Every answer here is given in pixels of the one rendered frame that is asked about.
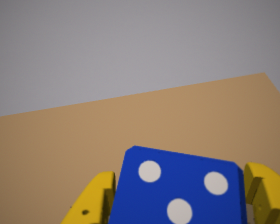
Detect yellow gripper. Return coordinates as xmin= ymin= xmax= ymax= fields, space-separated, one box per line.
xmin=60 ymin=162 xmax=280 ymax=224

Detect blue die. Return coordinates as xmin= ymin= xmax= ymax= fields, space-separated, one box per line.
xmin=108 ymin=145 xmax=248 ymax=224

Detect tan mat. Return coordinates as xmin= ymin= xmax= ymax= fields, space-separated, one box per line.
xmin=0 ymin=72 xmax=280 ymax=224

